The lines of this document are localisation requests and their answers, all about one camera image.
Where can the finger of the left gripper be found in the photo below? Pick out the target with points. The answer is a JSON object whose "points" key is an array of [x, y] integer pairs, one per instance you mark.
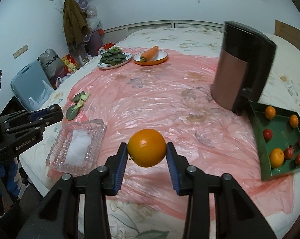
{"points": [[21, 129], [25, 117]]}

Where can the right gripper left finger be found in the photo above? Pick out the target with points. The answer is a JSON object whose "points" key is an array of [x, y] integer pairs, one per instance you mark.
{"points": [[57, 215]]}

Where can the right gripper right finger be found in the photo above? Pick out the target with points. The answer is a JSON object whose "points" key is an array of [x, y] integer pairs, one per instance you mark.
{"points": [[236, 214]]}

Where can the large orange group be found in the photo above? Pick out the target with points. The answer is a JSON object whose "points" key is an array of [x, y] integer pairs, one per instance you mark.
{"points": [[276, 157]]}

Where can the small orange group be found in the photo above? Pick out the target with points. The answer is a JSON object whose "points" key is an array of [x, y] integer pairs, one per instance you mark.
{"points": [[294, 121]]}

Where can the dark plum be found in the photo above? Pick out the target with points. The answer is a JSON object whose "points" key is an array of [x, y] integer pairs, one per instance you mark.
{"points": [[54, 108]]}

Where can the blue gloved left hand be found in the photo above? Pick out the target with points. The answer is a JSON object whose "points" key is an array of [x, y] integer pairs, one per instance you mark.
{"points": [[10, 176]]}

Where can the green leaf piece lower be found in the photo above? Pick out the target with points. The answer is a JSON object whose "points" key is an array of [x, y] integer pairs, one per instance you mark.
{"points": [[73, 111]]}

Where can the green leaf piece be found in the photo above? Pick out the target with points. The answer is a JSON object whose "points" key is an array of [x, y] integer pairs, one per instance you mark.
{"points": [[73, 111], [80, 96]]}

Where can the white plastic bag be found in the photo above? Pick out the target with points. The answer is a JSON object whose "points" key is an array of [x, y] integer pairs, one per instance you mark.
{"points": [[42, 97]]}

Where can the green leaf piece upper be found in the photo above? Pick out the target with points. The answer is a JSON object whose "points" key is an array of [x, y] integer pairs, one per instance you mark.
{"points": [[80, 96]]}

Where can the clear glass tray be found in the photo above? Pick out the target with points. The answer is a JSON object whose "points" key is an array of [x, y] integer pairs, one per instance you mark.
{"points": [[77, 147]]}

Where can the grey shopping bag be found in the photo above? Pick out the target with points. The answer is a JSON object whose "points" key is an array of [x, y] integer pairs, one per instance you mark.
{"points": [[51, 63]]}

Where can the red snack packages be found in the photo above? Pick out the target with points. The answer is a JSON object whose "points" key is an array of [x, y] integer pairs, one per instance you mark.
{"points": [[71, 65]]}

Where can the white plate blue rim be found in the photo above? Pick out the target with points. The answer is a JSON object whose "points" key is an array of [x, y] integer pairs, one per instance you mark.
{"points": [[116, 63]]}

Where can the pile of green leaves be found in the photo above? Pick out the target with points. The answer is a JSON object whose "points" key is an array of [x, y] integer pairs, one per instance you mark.
{"points": [[109, 53]]}

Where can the purple bin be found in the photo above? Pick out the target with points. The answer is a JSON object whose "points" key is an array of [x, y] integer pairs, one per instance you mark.
{"points": [[94, 43]]}

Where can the green shallow box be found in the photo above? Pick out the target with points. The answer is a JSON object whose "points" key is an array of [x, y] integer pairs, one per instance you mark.
{"points": [[284, 135]]}

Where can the olive jacket on rack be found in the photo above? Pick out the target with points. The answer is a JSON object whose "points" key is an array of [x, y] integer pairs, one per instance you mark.
{"points": [[74, 23]]}

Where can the stacked plastic bags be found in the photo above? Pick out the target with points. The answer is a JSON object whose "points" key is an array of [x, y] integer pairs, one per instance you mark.
{"points": [[93, 21]]}

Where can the pink plastic sheet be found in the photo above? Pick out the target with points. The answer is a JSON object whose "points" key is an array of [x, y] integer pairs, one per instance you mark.
{"points": [[174, 98]]}

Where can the small white fan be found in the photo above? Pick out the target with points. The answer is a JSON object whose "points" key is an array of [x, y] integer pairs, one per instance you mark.
{"points": [[83, 4]]}

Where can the orange carrot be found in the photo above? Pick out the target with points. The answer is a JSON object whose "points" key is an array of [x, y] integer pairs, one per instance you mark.
{"points": [[149, 54]]}

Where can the black and copper appliance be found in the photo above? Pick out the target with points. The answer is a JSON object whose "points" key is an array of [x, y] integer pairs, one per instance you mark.
{"points": [[244, 65]]}

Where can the wooden headboard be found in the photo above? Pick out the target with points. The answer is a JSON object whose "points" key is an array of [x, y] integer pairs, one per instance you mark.
{"points": [[288, 33]]}

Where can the wall switch panel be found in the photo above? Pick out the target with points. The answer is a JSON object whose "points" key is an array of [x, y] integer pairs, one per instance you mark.
{"points": [[20, 51]]}

